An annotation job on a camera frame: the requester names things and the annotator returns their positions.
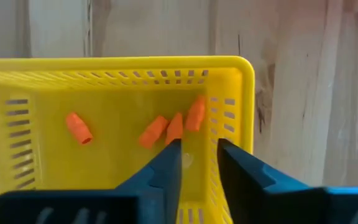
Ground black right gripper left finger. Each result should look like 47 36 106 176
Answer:
0 139 183 224

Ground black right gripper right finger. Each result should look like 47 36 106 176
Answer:
218 139 358 224

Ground orange eraser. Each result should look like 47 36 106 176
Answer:
138 115 170 149
65 111 94 146
165 112 185 146
185 95 207 133

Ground yellow plastic bin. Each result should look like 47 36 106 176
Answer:
0 55 256 224

